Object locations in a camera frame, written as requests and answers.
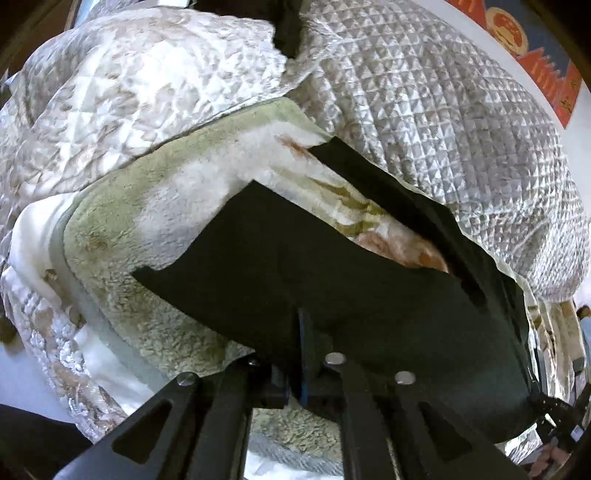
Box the black pants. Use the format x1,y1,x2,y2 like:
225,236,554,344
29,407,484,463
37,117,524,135
134,138,536,443

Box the right hand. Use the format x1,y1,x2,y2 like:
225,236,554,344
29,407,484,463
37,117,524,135
528,444,570,479

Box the fleece floral blanket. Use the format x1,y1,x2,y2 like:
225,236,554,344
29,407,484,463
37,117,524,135
48,96,583,464

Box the quilted beige comforter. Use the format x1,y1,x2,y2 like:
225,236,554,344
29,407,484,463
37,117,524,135
1,1,590,441

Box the dark clothes pile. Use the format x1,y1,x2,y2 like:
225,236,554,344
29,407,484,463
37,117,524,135
189,0,310,59

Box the red wall poster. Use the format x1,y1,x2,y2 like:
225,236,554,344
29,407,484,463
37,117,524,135
448,0,583,127

